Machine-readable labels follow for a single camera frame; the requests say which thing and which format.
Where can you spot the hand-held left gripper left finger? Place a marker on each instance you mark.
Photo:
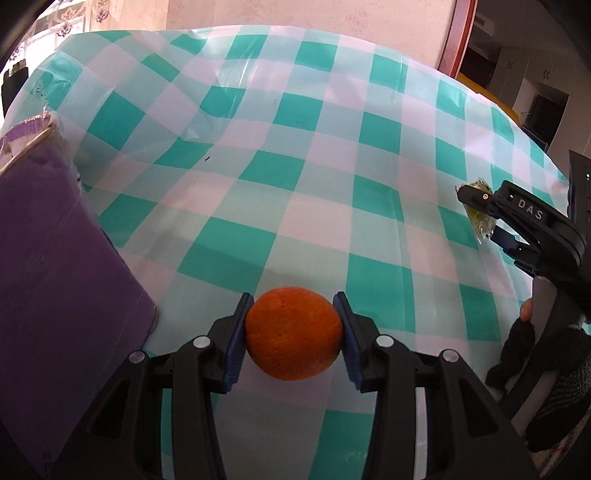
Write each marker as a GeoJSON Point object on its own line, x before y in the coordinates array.
{"type": "Point", "coordinates": [234, 346]}

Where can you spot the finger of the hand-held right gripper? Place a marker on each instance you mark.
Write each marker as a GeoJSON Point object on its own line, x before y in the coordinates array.
{"type": "Point", "coordinates": [519, 251]}
{"type": "Point", "coordinates": [512, 203]}

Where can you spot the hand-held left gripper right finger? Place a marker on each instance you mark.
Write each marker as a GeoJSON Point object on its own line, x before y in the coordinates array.
{"type": "Point", "coordinates": [347, 344]}

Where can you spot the plastic-wrapped yellow-green fruit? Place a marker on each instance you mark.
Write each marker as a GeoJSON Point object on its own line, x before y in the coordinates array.
{"type": "Point", "coordinates": [482, 220]}

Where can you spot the orange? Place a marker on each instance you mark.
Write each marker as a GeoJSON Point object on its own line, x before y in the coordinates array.
{"type": "Point", "coordinates": [293, 333]}

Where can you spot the person's right hand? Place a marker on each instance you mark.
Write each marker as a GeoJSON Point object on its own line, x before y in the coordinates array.
{"type": "Point", "coordinates": [570, 383]}

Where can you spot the dark monitor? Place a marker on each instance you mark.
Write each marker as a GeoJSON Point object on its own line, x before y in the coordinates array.
{"type": "Point", "coordinates": [547, 117]}

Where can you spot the yellow round object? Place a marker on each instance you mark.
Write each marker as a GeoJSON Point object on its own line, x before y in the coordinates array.
{"type": "Point", "coordinates": [501, 104]}

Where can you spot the teal white checkered tablecloth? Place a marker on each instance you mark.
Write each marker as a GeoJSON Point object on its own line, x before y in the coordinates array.
{"type": "Point", "coordinates": [323, 161]}

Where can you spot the purple bag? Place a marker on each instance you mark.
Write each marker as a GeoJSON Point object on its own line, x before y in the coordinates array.
{"type": "Point", "coordinates": [60, 277]}

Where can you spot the black object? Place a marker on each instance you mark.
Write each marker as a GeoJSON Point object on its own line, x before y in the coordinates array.
{"type": "Point", "coordinates": [14, 85]}

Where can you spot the floral lace curtain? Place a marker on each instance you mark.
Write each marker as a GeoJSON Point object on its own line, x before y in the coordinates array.
{"type": "Point", "coordinates": [92, 14]}

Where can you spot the cream wall cabinets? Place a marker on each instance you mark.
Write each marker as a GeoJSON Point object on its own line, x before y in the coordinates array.
{"type": "Point", "coordinates": [531, 69]}

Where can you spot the red-brown door frame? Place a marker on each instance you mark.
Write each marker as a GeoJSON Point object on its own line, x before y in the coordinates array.
{"type": "Point", "coordinates": [457, 37]}

